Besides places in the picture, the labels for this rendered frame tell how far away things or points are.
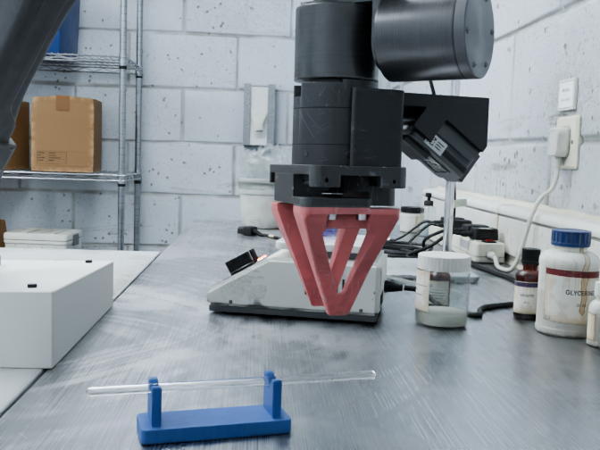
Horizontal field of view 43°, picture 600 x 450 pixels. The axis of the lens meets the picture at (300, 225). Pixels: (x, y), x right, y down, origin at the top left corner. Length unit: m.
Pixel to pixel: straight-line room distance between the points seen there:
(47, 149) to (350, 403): 2.49
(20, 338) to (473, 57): 0.43
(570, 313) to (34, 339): 0.54
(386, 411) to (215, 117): 2.75
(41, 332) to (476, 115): 0.39
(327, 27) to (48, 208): 2.93
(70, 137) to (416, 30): 2.57
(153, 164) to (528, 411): 2.79
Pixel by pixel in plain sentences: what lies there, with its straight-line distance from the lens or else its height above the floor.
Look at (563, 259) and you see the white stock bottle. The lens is 0.86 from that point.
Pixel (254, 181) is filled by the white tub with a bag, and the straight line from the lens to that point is 1.85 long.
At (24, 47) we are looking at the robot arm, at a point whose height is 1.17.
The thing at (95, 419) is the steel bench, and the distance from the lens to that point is 0.56.
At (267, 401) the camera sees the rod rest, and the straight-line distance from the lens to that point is 0.53.
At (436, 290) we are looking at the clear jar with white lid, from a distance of 0.85.
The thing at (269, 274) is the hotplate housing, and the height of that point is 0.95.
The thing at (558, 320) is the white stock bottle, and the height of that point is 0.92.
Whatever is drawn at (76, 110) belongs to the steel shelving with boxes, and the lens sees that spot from 2.98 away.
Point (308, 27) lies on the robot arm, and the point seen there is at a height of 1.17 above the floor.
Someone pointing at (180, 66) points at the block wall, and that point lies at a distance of 3.29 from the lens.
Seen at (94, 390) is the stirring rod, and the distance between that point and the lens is 0.51.
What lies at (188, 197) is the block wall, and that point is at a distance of 3.27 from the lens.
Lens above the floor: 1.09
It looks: 5 degrees down
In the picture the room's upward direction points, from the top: 2 degrees clockwise
